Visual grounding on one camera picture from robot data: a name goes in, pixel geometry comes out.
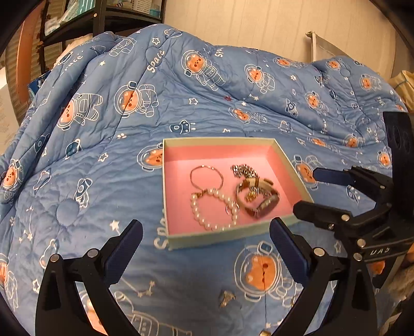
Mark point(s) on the small gold charm cluster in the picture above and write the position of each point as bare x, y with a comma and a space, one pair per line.
250, 196

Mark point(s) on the black metal shelf rack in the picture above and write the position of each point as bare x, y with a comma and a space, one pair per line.
100, 18

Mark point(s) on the thin rose gold bangle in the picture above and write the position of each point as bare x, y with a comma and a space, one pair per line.
206, 179

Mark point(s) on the brown strap wristwatch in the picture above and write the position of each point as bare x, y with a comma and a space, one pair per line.
267, 196

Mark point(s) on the gold square earring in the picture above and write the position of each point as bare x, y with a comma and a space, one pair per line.
225, 298

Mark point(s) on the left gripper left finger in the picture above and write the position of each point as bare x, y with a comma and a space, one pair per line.
59, 309

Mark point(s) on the cream tote bag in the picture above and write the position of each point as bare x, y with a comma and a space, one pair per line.
403, 84

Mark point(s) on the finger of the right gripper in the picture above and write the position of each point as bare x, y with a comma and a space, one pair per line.
336, 219
352, 180

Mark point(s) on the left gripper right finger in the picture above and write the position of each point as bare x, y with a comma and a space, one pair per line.
352, 309

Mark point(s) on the blue astronaut print quilt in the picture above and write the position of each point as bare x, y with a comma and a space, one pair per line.
87, 160

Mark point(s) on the pink lined jewelry box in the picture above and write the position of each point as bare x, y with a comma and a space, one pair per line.
194, 219

